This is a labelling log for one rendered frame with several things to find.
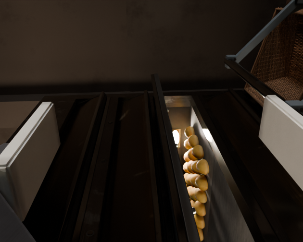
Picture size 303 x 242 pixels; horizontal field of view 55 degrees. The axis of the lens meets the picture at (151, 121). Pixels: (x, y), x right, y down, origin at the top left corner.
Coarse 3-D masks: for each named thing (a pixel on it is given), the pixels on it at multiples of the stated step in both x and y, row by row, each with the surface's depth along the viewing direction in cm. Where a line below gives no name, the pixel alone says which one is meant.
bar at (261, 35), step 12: (300, 0) 100; (288, 12) 102; (276, 24) 104; (264, 36) 106; (252, 48) 107; (228, 60) 107; (240, 60) 109; (240, 72) 94; (252, 84) 84; (264, 84) 80; (264, 96) 76; (300, 108) 64
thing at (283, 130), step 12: (276, 96) 18; (264, 108) 18; (276, 108) 16; (288, 108) 16; (264, 120) 18; (276, 120) 17; (288, 120) 15; (300, 120) 15; (264, 132) 18; (276, 132) 17; (288, 132) 15; (300, 132) 14; (276, 144) 17; (288, 144) 15; (300, 144) 14; (276, 156) 17; (288, 156) 15; (300, 156) 14; (288, 168) 15; (300, 168) 14; (300, 180) 14
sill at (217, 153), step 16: (192, 96) 180; (208, 128) 139; (224, 144) 125; (224, 160) 114; (240, 176) 104; (240, 192) 96; (240, 208) 96; (256, 208) 89; (256, 224) 84; (256, 240) 84; (272, 240) 78
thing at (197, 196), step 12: (192, 132) 173; (192, 144) 162; (192, 156) 165; (192, 168) 156; (204, 168) 139; (192, 180) 160; (204, 180) 144; (192, 192) 164; (204, 192) 148; (192, 204) 168
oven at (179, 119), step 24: (48, 96) 183; (72, 96) 183; (96, 96) 182; (120, 96) 181; (168, 96) 181; (240, 96) 178; (24, 120) 151; (216, 120) 148; (96, 144) 126; (96, 168) 110; (240, 168) 109; (96, 192) 97; (168, 192) 111; (96, 216) 87; (168, 216) 87; (72, 240) 79; (96, 240) 79; (168, 240) 79; (288, 240) 78
